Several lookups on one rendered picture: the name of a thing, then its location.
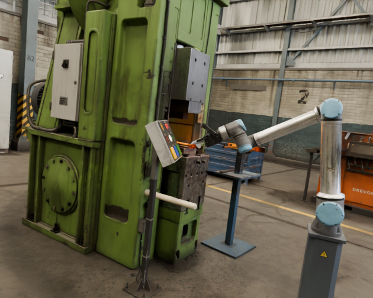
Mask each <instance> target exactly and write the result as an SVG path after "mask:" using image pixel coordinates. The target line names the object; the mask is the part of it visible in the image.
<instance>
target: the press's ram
mask: <svg viewBox="0 0 373 298"><path fill-rule="evenodd" d="M209 62H210V56H209V55H207V54H205V53H202V52H200V51H198V50H196V49H194V48H176V54H175V65H174V72H173V83H172V94H171V99H178V100H185V101H194V102H200V103H205V93H206V88H207V78H208V68H209Z"/></svg>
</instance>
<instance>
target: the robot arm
mask: <svg viewBox="0 0 373 298"><path fill-rule="evenodd" d="M342 111H343V105H342V103H341V101H340V100H338V99H335V98H330V99H326V100H325V101H324V102H323V103H322V104H321V105H318V106H316V107H315V109H314V110H312V111H310V112H308V113H305V114H302V115H300V116H298V117H295V118H293V119H290V120H288V121H285V122H283V123H281V124H278V125H276V126H273V127H270V128H268V129H266V130H263V131H261V132H258V133H256V134H252V135H250V136H247V135H246V132H245V131H246V127H245V126H244V124H243V122H242V120H241V119H238V120H236V121H233V122H231V123H229V124H226V125H223V126H222V127H219V128H218V129H219V130H217V134H216V132H215V131H213V130H212V129H211V128H210V127H208V126H207V124H205V123H203V124H202V125H201V126H202V128H203V129H206V130H207V131H208V132H209V133H210V134H208V135H205V136H203V137H202V138H200V139H198V140H195V141H193V142H192V143H191V145H192V144H195V145H196V146H197V147H198V148H201V144H203V143H204V141H205V144H206V146H207V148H208V147H211V146H213V145H215V144H218V143H220V142H222V141H223V140H222V139H224V140H225V139H227V138H230V137H233V139H234V141H235V143H236V146H237V149H238V151H239V153H245V152H248V151H250V150H251V149H253V148H255V147H257V146H260V145H261V144H264V143H266V142H269V141H272V140H274V139H277V138H279V137H282V136H285V135H287V134H290V133H292V132H295V131H298V130H300V129H303V128H305V127H308V126H310V125H313V124H316V123H318V122H321V157H320V192H319V193H318V194H317V204H316V217H315V219H314V221H313V222H312V224H311V227H310V228H311V230H312V231H314V232H316V233H318V234H320V235H324V236H327V237H335V238H337V237H341V236H342V228H341V224H340V223H341V222H342V221H343V219H344V217H345V213H344V201H345V195H344V194H343V193H341V192H340V184H341V148H342ZM217 136H218V137H217Z"/></svg>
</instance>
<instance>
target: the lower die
mask: <svg viewBox="0 0 373 298"><path fill-rule="evenodd" d="M179 148H180V150H181V152H182V153H185V154H189V156H193V155H195V154H196V148H191V146H190V145H185V144H180V146H179Z"/></svg>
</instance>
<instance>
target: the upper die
mask: <svg viewBox="0 0 373 298"><path fill-rule="evenodd" d="M201 104H202V103H200V102H194V101H185V100H178V99H171V104H170V111H178V112H188V113H194V114H200V113H201Z"/></svg>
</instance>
